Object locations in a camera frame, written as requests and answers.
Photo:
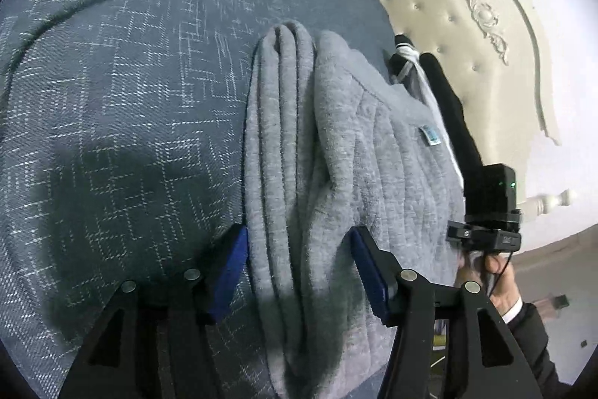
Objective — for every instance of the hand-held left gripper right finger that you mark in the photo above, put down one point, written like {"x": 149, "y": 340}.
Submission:
{"x": 369, "y": 277}

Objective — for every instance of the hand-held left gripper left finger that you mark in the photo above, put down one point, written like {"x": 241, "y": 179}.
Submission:
{"x": 231, "y": 268}

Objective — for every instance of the grey fleece garment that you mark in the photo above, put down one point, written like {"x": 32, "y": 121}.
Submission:
{"x": 350, "y": 146}

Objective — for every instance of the person's right forearm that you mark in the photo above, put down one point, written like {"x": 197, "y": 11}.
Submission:
{"x": 528, "y": 343}

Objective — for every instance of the person's right hand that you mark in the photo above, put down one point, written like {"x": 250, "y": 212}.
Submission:
{"x": 507, "y": 287}

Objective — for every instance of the black white-striped folded garment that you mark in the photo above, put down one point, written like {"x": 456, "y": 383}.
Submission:
{"x": 402, "y": 41}

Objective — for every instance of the cream tufted headboard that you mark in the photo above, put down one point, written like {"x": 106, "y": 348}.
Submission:
{"x": 444, "y": 6}

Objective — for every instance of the blue patterned bed cover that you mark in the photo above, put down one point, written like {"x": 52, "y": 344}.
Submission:
{"x": 117, "y": 53}

